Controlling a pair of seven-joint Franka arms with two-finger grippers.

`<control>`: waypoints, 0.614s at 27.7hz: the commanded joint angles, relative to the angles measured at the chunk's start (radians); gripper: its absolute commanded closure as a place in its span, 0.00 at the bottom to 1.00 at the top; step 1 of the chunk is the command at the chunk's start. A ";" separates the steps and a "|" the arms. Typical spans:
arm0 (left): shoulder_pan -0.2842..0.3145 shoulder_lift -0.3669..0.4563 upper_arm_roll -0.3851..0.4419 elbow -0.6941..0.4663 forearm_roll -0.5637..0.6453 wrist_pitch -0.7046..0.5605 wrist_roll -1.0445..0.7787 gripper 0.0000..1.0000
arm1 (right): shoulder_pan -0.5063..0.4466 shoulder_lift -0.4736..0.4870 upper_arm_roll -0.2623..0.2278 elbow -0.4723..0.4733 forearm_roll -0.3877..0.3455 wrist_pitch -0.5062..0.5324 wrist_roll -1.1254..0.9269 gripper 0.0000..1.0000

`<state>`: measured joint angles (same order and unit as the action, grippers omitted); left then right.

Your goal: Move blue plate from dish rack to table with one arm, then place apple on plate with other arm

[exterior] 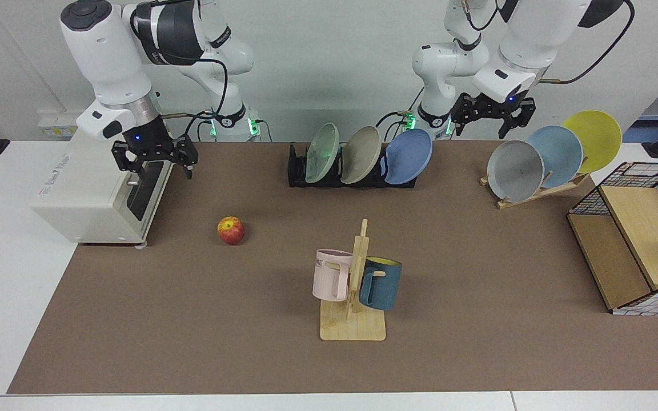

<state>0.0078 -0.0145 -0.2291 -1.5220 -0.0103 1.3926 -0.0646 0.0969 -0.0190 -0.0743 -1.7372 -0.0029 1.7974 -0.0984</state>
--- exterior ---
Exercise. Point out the light blue plate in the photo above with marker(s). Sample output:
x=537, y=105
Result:
x=560, y=154

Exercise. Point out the pale green plate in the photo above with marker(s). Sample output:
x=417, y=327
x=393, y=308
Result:
x=322, y=154

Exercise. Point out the wooden cup stand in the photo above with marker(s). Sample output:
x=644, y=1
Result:
x=357, y=319

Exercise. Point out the black dish rack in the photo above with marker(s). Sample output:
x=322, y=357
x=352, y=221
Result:
x=296, y=171

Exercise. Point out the pink cup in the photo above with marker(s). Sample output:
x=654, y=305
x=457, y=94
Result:
x=329, y=279

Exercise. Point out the brown table cloth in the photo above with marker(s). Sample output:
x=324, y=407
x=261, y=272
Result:
x=192, y=319

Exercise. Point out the wooden plate rack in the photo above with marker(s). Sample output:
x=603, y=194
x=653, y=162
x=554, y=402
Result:
x=557, y=187

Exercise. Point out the red yellow apple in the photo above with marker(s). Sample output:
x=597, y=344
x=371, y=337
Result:
x=231, y=230

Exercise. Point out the yellow plate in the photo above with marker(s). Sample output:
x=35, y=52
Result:
x=594, y=137

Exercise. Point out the grey plate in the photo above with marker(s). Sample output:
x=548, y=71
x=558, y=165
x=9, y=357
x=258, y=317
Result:
x=514, y=171

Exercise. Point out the beige plate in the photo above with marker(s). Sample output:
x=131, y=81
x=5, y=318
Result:
x=360, y=155

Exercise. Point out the dark teal cup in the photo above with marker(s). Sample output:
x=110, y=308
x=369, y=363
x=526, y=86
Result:
x=383, y=285

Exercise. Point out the white wall socket strip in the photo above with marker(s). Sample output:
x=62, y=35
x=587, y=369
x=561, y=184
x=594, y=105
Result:
x=57, y=125

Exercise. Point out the pale toaster oven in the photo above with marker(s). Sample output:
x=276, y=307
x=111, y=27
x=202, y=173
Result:
x=86, y=194

